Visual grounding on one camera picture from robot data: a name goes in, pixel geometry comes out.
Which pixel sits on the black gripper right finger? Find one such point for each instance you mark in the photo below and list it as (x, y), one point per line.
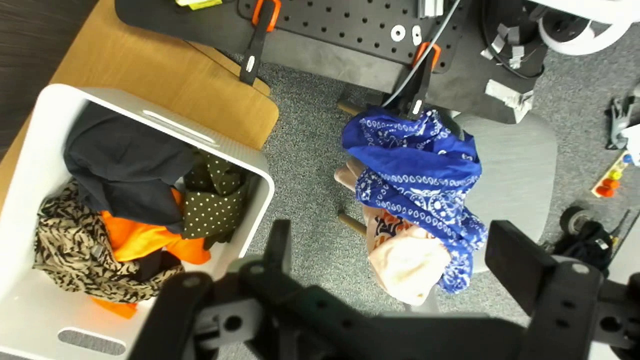
(520, 264)

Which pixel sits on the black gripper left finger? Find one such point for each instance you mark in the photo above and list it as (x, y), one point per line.
(278, 244)

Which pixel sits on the black cloth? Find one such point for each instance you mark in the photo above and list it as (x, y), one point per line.
(127, 161)

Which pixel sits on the cream peach cloth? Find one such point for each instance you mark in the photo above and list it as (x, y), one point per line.
(409, 261)

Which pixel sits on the orange cloth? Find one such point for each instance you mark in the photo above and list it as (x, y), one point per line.
(141, 241)

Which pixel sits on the leopard pattern cloth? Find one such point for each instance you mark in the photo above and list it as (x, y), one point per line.
(72, 255)

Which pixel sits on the white plastic container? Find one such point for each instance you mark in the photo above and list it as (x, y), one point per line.
(27, 312)

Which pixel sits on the black caster wheel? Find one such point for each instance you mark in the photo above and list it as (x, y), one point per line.
(573, 220)

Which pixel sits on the colourful small toy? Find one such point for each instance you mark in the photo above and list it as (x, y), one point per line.
(610, 181)

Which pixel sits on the blue paisley bandana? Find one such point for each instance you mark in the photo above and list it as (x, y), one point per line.
(413, 161)

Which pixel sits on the small wooden table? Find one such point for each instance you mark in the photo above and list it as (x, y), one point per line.
(181, 80)

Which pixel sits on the orange black clamp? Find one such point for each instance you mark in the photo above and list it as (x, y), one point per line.
(421, 75)
(260, 34)

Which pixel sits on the yellow emergency stop button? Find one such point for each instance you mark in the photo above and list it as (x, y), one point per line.
(197, 2)

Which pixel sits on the small white block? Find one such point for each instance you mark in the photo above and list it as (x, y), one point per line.
(430, 7)

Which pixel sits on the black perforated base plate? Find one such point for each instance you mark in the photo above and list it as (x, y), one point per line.
(332, 24)

